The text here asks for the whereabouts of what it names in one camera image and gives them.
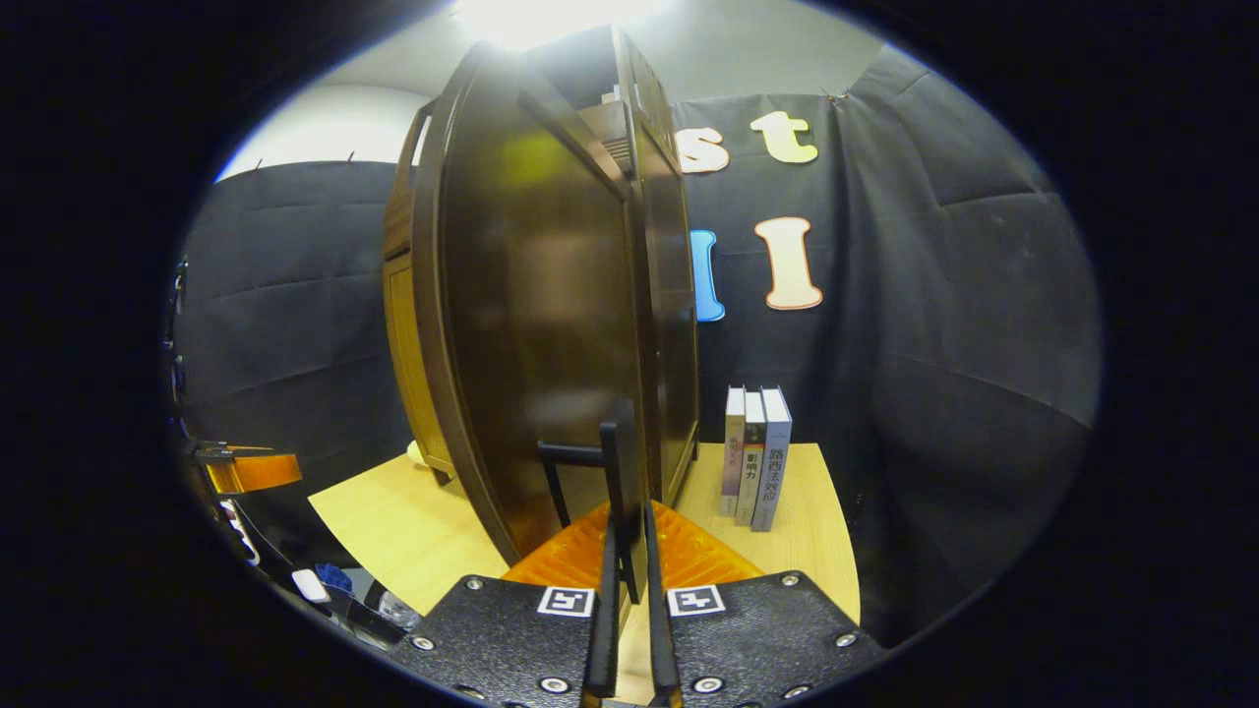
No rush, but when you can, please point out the wooden double-door shoe cabinet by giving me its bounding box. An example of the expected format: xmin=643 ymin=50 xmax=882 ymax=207
xmin=382 ymin=25 xmax=701 ymax=512

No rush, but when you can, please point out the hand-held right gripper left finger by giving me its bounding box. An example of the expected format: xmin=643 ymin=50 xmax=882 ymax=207
xmin=389 ymin=501 xmax=621 ymax=707

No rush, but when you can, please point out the pale blue book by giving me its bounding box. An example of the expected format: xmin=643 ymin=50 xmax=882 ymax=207
xmin=751 ymin=386 xmax=794 ymax=533

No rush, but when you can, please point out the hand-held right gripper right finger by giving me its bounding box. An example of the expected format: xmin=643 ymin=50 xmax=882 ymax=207
xmin=644 ymin=500 xmax=891 ymax=707

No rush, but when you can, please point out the black strap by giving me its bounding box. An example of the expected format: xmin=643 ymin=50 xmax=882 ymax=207
xmin=224 ymin=500 xmax=404 ymax=645

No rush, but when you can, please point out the wooden shoe cabinet door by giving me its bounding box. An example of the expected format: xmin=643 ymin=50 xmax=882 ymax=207
xmin=411 ymin=39 xmax=655 ymax=603
xmin=384 ymin=251 xmax=458 ymax=483

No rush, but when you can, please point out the black backdrop cloth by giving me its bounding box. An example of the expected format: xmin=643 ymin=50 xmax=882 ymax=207
xmin=172 ymin=44 xmax=1101 ymax=645

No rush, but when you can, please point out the dark grey book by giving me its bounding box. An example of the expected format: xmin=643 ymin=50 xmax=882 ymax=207
xmin=736 ymin=391 xmax=768 ymax=527

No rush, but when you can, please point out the beige book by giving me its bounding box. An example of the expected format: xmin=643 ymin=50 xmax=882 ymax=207
xmin=721 ymin=386 xmax=747 ymax=518

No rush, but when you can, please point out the large ceiling light panel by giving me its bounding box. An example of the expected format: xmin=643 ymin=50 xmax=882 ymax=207
xmin=452 ymin=0 xmax=670 ymax=50

